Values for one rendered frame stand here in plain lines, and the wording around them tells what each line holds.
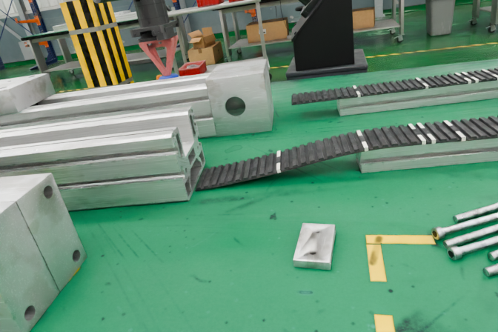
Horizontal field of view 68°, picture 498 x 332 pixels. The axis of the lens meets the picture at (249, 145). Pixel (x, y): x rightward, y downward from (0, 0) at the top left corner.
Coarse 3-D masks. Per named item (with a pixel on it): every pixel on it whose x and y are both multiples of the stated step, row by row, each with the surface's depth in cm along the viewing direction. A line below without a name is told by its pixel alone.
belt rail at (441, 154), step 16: (432, 144) 40; (448, 144) 40; (464, 144) 40; (480, 144) 40; (496, 144) 39; (368, 160) 42; (384, 160) 42; (400, 160) 41; (416, 160) 41; (432, 160) 41; (448, 160) 41; (464, 160) 40; (480, 160) 40; (496, 160) 40
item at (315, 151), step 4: (316, 140) 46; (308, 144) 46; (312, 144) 46; (316, 144) 45; (320, 144) 45; (308, 148) 45; (312, 148) 44; (316, 148) 44; (320, 148) 43; (308, 152) 44; (312, 152) 43; (316, 152) 44; (320, 152) 43; (324, 152) 43; (308, 156) 43; (312, 156) 42; (316, 156) 42; (320, 156) 42; (324, 156) 42; (308, 160) 42; (312, 160) 42; (316, 160) 42; (320, 160) 41; (324, 160) 41
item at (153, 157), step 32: (32, 128) 50; (64, 128) 48; (96, 128) 48; (128, 128) 48; (160, 128) 42; (192, 128) 48; (0, 160) 43; (32, 160) 42; (64, 160) 43; (96, 160) 43; (128, 160) 41; (160, 160) 41; (192, 160) 46; (64, 192) 44; (96, 192) 43; (128, 192) 43; (160, 192) 42; (192, 192) 44
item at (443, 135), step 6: (426, 126) 43; (432, 126) 42; (438, 126) 42; (432, 132) 41; (438, 132) 41; (444, 132) 41; (450, 132) 40; (438, 138) 40; (444, 138) 39; (450, 138) 39
